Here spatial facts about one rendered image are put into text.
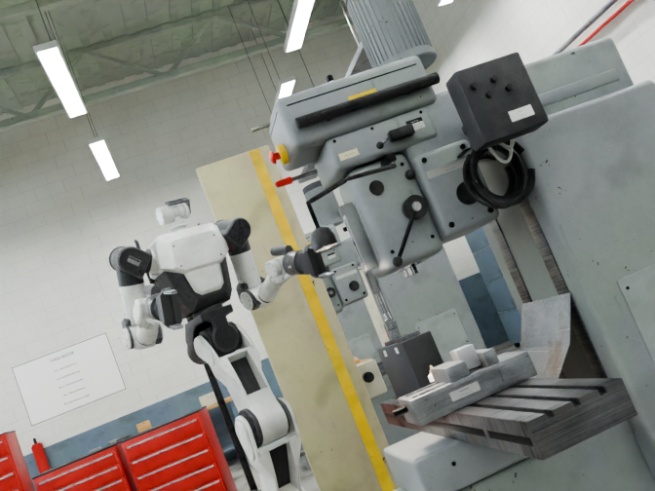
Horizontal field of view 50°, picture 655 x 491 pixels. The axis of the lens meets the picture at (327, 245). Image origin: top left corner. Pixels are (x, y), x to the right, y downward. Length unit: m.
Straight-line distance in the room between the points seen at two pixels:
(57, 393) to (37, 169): 3.40
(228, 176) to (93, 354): 7.52
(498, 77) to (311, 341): 2.18
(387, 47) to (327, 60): 10.14
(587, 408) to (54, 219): 10.45
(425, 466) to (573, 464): 0.42
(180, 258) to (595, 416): 1.56
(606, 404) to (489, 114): 0.80
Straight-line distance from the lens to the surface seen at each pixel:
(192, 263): 2.59
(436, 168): 2.10
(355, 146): 2.06
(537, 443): 1.52
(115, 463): 6.69
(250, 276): 2.80
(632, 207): 2.21
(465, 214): 2.10
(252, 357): 2.59
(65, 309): 11.28
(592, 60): 2.46
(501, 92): 1.97
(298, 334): 3.79
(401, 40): 2.26
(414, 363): 2.45
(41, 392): 11.28
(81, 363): 11.18
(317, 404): 3.79
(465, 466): 1.99
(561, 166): 2.13
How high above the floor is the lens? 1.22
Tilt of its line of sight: 7 degrees up
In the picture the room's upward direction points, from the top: 22 degrees counter-clockwise
